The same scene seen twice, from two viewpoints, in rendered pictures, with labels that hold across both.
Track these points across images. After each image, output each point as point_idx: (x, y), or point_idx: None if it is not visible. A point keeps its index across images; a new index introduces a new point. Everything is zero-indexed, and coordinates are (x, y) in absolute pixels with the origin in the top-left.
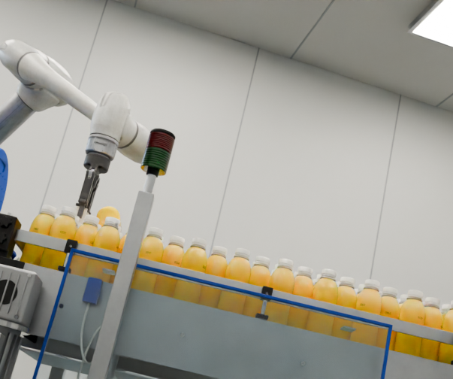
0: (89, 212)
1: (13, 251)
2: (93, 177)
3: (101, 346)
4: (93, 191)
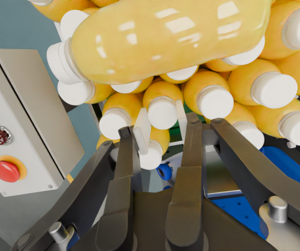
0: (131, 130)
1: (168, 169)
2: None
3: None
4: (133, 179)
